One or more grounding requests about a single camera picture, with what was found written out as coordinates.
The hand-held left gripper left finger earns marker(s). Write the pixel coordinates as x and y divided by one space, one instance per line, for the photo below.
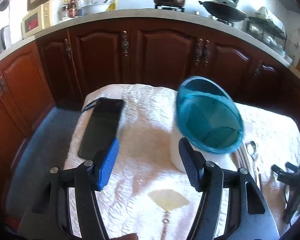
107 167

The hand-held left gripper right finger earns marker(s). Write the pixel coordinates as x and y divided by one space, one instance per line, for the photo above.
190 167

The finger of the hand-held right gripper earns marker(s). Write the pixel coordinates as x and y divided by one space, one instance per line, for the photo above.
283 175
293 168

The metal spoon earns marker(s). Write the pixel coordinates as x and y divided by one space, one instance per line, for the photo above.
251 148

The white floral utensil holder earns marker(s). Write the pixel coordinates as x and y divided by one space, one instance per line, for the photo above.
207 120

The person's left hand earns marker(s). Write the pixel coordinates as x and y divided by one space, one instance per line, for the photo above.
127 237

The white quilted tablecloth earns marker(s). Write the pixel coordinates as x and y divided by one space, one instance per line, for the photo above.
140 142

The black smartphone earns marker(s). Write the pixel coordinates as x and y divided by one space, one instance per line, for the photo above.
100 125

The brown wooden base cabinets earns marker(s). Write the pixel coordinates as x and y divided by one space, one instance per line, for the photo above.
165 52

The white cloth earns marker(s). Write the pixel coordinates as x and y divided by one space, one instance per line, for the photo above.
268 16

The grey stone countertop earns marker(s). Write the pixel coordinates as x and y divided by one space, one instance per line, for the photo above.
140 13

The white mixing bowl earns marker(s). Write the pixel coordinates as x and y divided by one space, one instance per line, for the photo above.
96 8

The black wok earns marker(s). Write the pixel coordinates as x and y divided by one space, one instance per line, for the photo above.
222 11

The gas stove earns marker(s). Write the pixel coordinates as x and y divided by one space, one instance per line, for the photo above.
168 8

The white cylindrical container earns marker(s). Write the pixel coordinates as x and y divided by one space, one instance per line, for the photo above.
57 12

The cream microwave oven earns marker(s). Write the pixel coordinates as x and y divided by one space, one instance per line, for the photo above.
35 21

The dark sauce bottle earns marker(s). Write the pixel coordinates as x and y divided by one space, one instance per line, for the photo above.
73 7

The white kettle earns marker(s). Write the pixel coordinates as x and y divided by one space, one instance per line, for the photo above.
4 38

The small clear bottle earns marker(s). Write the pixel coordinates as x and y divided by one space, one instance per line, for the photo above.
81 3

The dark round wall fixture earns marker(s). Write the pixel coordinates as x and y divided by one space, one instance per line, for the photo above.
2 5

